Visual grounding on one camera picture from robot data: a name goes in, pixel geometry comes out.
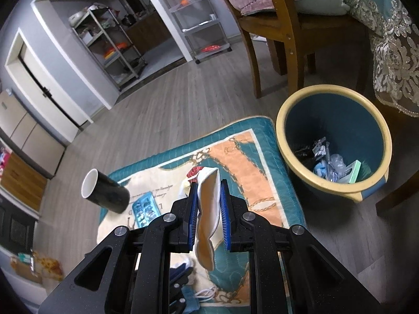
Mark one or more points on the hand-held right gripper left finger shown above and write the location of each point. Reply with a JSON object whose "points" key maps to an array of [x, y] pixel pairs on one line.
{"points": [[193, 217]]}

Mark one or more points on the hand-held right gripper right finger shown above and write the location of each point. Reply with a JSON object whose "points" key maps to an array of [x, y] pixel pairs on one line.
{"points": [[225, 216]]}

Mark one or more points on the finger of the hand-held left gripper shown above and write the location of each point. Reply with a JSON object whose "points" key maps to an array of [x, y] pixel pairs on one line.
{"points": [[180, 273]]}

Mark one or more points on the blue bin with yellow rim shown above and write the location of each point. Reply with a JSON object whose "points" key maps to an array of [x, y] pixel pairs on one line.
{"points": [[343, 117]]}

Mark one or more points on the teal blister pack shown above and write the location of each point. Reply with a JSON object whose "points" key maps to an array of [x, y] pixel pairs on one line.
{"points": [[145, 209]]}

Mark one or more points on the teal orange printed mat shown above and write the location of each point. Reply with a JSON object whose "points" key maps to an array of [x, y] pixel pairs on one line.
{"points": [[255, 170]]}

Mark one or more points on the black mug white inside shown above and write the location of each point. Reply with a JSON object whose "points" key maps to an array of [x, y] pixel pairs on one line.
{"points": [[109, 193]]}

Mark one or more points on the black crumpled packet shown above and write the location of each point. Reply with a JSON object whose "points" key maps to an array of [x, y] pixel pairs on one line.
{"points": [[309, 152]]}

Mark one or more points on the teal small box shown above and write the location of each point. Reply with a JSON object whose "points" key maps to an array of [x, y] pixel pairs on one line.
{"points": [[352, 171]]}

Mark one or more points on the cardboard boxes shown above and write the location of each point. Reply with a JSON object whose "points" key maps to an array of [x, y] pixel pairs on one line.
{"points": [[36, 266]]}

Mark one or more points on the beige refrigerator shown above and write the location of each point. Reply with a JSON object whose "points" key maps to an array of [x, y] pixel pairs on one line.
{"points": [[29, 134]]}

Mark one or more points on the metal shelf rack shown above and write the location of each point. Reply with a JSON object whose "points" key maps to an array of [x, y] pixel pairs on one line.
{"points": [[108, 49]]}

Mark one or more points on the wooden kitchen cabinet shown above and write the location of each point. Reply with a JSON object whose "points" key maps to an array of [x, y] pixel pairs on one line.
{"points": [[147, 31]]}

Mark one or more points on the wooden chair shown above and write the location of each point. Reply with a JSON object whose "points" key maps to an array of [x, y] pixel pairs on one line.
{"points": [[288, 29]]}

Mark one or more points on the white trolley rack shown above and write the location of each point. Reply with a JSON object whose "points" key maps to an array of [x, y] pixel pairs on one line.
{"points": [[196, 19]]}

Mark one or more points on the wooden wall cabinet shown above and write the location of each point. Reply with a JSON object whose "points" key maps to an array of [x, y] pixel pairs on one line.
{"points": [[23, 183]]}

